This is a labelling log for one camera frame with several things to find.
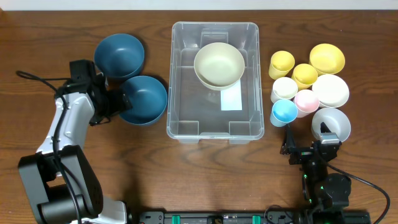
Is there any pink cup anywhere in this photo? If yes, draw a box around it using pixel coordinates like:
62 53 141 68
294 90 320 118

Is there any light blue cup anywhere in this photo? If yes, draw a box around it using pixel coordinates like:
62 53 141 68
270 99 298 127

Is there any dark blue bowl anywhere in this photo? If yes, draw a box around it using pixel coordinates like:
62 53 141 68
119 76 168 126
94 34 145 80

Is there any cream cup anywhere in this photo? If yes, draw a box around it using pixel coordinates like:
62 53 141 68
271 77 299 103

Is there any dark blue bowl front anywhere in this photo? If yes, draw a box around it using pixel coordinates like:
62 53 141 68
119 76 168 126

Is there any beige bowl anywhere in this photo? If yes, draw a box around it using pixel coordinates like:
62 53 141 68
193 42 245 91

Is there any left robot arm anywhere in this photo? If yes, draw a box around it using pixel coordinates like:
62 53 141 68
18 60 132 224

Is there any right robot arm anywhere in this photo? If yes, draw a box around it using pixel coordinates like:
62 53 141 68
280 123 351 215

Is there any white label in container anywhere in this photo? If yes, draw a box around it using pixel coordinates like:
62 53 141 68
221 80 243 111

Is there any clear plastic storage container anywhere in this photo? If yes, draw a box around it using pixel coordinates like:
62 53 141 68
167 21 265 144

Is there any light grey bowl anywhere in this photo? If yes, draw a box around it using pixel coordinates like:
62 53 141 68
312 108 351 142

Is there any white bowl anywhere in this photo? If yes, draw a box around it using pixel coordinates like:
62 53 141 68
312 74 349 108

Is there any yellow cup right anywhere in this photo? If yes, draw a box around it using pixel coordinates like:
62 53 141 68
292 63 318 90

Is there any yellow cup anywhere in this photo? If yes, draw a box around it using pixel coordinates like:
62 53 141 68
269 50 295 80
292 63 318 90

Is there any yellow bowl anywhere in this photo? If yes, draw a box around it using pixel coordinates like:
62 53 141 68
309 44 346 75

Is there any yellow cup left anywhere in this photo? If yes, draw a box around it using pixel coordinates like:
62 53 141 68
269 50 295 80

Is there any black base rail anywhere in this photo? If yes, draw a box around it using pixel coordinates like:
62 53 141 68
137 210 371 224

